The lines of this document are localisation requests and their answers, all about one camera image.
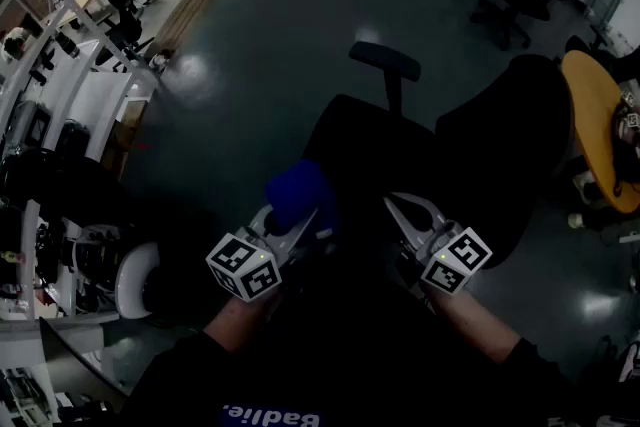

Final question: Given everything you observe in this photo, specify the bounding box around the person's white shoe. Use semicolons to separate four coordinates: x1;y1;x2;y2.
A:
618;342;640;384

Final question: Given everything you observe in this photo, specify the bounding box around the black bag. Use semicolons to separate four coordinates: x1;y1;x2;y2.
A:
54;118;92;159

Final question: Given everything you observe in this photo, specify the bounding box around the black office chair with headrest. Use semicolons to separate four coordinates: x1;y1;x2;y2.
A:
272;41;441;276

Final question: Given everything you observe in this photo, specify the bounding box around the person's black shirt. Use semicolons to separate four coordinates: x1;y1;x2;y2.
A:
119;264;606;427

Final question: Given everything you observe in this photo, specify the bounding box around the gray case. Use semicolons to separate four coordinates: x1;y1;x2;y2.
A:
9;99;52;147

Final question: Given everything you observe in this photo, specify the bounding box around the person's right forearm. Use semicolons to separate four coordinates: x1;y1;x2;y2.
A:
424;287;527;366

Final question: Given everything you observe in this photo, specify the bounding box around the small white floor object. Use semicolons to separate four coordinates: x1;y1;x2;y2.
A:
148;48;175;74

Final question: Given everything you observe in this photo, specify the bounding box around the person's left forearm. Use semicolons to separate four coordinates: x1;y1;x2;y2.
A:
203;287;282;356

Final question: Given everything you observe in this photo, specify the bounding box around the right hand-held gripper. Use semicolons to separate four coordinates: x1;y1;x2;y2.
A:
383;192;494;296

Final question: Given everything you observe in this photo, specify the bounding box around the blue cloth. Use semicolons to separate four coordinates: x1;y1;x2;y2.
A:
264;159;342;239

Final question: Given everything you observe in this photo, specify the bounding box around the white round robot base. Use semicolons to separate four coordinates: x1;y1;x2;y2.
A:
114;242;162;320

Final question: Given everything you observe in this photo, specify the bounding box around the yellow round table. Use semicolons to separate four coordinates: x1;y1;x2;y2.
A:
560;49;640;215

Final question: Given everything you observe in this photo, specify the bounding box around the white metal shelf rack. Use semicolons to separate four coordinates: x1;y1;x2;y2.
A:
0;0;162;427

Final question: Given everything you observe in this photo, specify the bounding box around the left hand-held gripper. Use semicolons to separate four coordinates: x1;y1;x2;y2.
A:
205;205;321;302

